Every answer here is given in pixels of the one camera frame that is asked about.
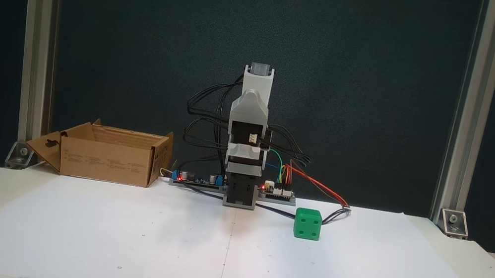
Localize red and orange wire pair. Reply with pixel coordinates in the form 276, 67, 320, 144
283, 164, 354, 209

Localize brown cardboard box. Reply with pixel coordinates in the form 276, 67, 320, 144
21, 108, 177, 192

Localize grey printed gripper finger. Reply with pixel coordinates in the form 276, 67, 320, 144
229, 88, 274, 126

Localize servo controller circuit board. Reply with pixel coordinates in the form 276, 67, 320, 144
257, 179, 299, 207

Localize black gripper servo cable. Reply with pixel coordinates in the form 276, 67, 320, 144
254, 122, 316, 168

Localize metal corner bracket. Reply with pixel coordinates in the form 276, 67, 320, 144
4, 139, 37, 172
436, 208, 472, 241

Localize aluminium frame post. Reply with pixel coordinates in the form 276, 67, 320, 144
0, 0, 72, 162
429, 0, 495, 230

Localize coloured jumper wires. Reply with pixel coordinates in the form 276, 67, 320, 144
263, 149, 299, 188

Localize black forearm servo cable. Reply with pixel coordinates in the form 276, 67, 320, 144
185, 67, 245, 125

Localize black upper arm servo cable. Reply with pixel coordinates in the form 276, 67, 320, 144
175, 114, 235, 191

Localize blue power circuit board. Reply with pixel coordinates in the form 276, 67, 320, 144
170, 165, 228, 194

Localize white paper sheet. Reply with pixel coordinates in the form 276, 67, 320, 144
0, 146, 495, 278

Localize dark power cable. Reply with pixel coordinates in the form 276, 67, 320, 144
180, 180, 352, 230

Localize green dice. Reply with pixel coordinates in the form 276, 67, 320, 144
292, 207, 324, 242

